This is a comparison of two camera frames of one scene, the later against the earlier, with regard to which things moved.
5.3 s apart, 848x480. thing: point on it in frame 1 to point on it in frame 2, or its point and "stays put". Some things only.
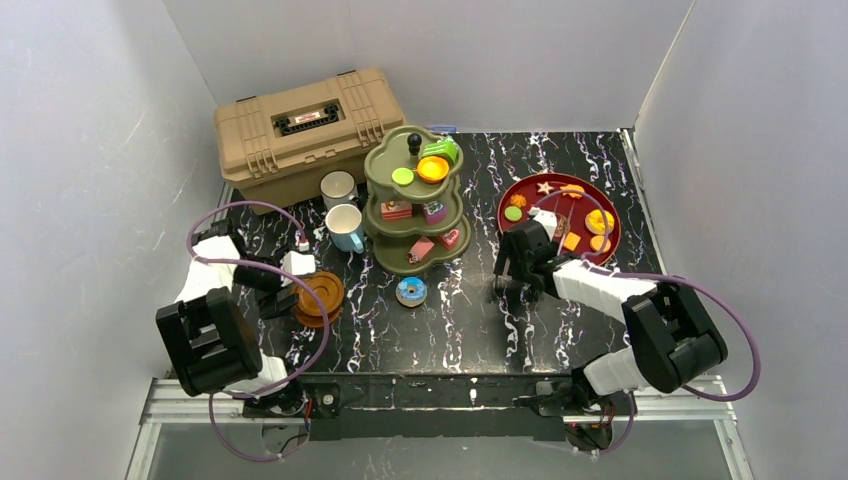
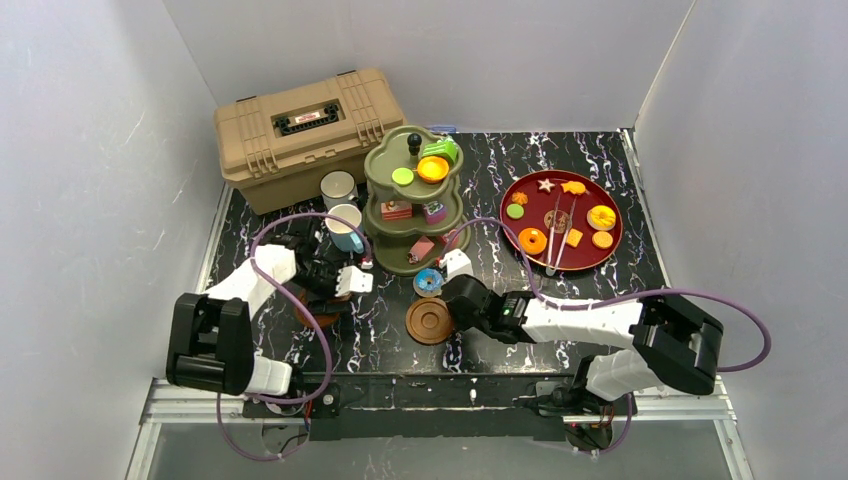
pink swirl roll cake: [421, 247] stays put
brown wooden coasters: [331, 291] stays put
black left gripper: [282, 301] to [308, 248]
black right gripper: [514, 273] to [448, 289]
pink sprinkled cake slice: [450, 238] stays put
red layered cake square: [396, 209] stays put
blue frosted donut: [411, 291] to [428, 282]
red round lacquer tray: [587, 215] stays put
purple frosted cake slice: [435, 212] stays put
